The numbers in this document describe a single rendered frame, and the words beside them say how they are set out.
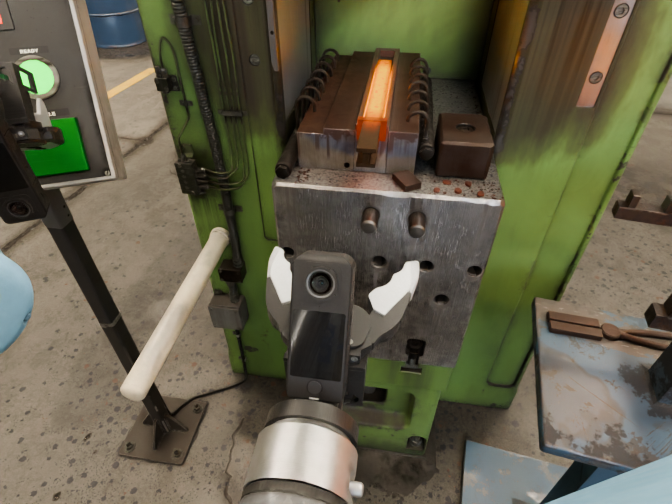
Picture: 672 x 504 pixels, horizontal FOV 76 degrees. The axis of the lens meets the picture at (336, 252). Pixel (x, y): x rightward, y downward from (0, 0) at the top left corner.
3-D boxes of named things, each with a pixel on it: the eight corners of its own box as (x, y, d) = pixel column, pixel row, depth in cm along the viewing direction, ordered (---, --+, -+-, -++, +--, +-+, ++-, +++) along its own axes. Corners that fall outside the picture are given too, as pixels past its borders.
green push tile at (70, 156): (88, 170, 63) (75, 116, 61) (30, 177, 61) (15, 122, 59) (92, 170, 65) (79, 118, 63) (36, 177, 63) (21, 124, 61)
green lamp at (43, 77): (50, 98, 60) (36, 65, 57) (20, 96, 60) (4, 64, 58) (64, 90, 62) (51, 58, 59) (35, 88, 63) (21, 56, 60)
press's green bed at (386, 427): (425, 460, 128) (453, 367, 97) (301, 441, 132) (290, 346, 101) (425, 317, 169) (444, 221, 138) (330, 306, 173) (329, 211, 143)
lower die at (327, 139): (413, 175, 74) (419, 128, 68) (298, 166, 76) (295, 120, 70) (416, 86, 105) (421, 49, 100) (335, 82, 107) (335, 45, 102)
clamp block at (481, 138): (486, 181, 72) (496, 145, 68) (435, 177, 73) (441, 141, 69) (479, 147, 81) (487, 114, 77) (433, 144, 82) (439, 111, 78)
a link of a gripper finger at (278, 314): (254, 291, 43) (289, 358, 37) (252, 280, 42) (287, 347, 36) (298, 276, 44) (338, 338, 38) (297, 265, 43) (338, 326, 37)
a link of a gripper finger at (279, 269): (256, 287, 49) (288, 346, 43) (250, 247, 45) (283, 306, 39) (282, 278, 50) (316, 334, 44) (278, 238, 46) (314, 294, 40)
